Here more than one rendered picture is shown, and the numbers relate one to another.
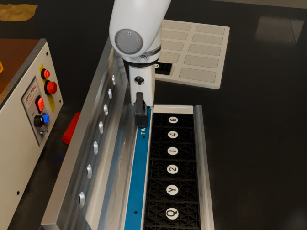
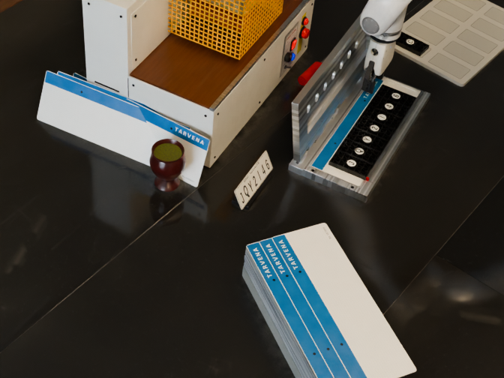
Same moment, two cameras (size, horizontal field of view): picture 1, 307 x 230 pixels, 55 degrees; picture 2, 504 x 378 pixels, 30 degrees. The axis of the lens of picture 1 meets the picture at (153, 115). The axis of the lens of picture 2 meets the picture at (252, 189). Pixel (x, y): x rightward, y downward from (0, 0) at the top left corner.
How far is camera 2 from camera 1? 1.82 m
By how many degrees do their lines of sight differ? 15
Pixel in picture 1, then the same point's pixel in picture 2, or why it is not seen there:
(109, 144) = (334, 91)
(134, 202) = (337, 137)
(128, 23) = (373, 15)
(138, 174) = (347, 122)
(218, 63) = (480, 61)
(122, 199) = (329, 132)
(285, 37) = not seen: outside the picture
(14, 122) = (277, 51)
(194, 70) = (449, 60)
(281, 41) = not seen: outside the picture
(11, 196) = (256, 101)
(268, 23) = not seen: outside the picture
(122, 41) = (366, 23)
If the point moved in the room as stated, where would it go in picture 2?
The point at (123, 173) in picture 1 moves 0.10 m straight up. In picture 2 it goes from (336, 118) to (342, 88)
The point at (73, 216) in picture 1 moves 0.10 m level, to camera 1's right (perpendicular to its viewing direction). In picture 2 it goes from (304, 109) to (343, 124)
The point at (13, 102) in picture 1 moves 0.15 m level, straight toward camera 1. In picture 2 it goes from (281, 37) to (290, 76)
